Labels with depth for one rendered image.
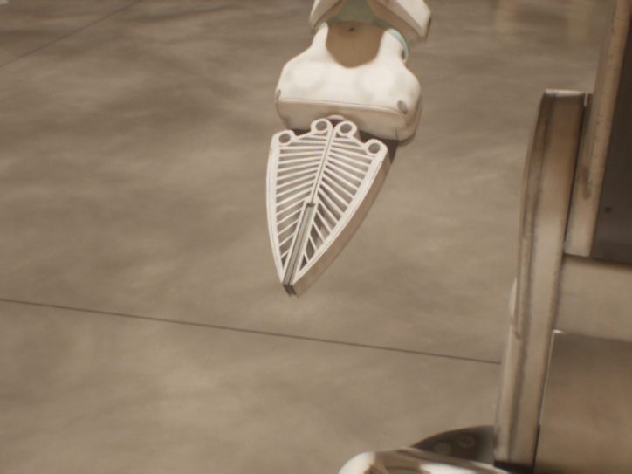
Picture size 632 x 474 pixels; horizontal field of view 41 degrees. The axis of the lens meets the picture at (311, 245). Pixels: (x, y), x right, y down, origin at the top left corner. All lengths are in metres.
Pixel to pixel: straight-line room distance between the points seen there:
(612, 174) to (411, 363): 1.03
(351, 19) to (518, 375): 0.57
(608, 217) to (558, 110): 0.11
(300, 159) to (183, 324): 1.31
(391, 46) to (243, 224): 1.71
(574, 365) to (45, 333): 1.19
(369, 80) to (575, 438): 0.62
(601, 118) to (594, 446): 0.47
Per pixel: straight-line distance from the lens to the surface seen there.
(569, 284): 0.92
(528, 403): 1.06
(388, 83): 0.58
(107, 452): 1.55
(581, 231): 0.80
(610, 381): 1.08
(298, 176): 0.57
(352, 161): 0.57
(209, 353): 1.76
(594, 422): 1.07
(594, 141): 0.75
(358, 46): 0.60
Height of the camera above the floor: 0.99
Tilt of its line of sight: 27 degrees down
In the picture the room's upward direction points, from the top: 1 degrees counter-clockwise
